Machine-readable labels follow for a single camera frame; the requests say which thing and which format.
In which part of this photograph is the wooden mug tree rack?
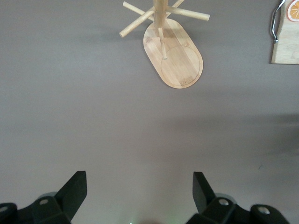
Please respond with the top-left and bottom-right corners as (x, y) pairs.
(119, 0), (210, 89)

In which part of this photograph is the bamboo cutting board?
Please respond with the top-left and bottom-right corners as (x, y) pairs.
(271, 0), (299, 65)

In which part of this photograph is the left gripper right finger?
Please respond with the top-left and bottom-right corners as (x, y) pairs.
(188, 172), (289, 224)

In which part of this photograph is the orange slice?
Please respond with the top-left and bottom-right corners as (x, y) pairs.
(286, 0), (299, 23)

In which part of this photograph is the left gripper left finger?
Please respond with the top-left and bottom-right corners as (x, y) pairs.
(0, 171), (87, 224)

